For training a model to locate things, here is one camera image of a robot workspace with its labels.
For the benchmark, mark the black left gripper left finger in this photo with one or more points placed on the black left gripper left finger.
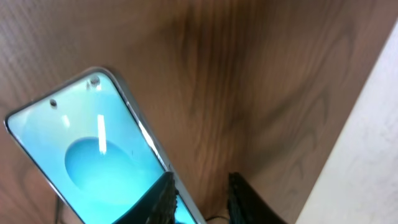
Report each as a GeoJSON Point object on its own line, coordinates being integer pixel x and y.
{"type": "Point", "coordinates": [157, 206]}

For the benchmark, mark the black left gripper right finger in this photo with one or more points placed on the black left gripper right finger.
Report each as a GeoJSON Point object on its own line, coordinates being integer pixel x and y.
{"type": "Point", "coordinates": [245, 206]}

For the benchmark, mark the Galaxy S25 smartphone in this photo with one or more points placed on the Galaxy S25 smartphone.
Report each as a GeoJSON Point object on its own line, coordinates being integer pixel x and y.
{"type": "Point", "coordinates": [92, 143]}

